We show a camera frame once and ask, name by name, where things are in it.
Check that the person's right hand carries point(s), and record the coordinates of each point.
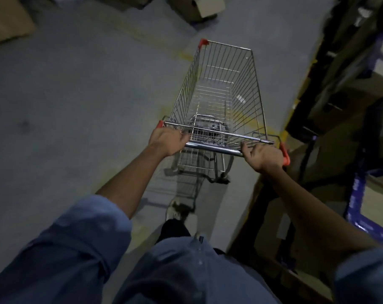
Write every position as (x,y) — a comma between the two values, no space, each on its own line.
(265,158)

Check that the person's left hand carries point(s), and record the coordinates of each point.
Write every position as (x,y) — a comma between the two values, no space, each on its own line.
(165,141)

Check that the person's left thumb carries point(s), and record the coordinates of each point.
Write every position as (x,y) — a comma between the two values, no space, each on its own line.
(182,134)

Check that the person's right thumb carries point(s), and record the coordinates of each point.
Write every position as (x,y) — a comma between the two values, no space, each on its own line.
(244,148)

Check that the person's right forearm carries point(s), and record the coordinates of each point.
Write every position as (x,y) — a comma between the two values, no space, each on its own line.
(311,212)

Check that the person's left forearm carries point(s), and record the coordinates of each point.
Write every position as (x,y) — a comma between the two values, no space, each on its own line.
(129,184)

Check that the person's white shoe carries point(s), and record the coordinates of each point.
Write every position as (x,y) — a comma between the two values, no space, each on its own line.
(178,209)

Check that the person's black trousers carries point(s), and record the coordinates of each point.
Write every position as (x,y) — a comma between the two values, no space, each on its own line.
(175,231)

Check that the large brown cardboard box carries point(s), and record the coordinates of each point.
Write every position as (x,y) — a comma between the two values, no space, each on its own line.
(273,243)

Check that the blue metal storage rack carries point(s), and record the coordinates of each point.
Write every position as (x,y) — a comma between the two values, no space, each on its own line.
(370,148)

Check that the blue denim shirt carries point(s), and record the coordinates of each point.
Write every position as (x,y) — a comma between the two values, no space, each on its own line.
(166,259)

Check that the open cardboard box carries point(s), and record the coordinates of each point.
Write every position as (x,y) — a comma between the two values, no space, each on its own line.
(199,7)

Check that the flat brown cardboard sheet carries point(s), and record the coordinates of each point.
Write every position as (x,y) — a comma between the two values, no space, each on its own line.
(6,20)

